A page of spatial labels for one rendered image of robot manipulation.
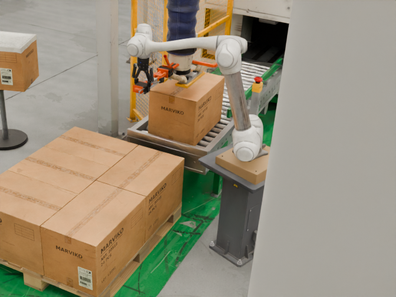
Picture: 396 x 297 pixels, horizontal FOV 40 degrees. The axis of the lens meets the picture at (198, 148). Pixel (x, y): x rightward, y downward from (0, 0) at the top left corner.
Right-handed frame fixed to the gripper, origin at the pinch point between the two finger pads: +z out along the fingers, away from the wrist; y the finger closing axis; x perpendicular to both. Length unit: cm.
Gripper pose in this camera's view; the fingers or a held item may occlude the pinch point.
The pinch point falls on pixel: (142, 86)
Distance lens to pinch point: 362.6
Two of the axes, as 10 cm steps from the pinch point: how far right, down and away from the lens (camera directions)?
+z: -0.7, 8.7, 4.8
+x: -4.1, 4.2, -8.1
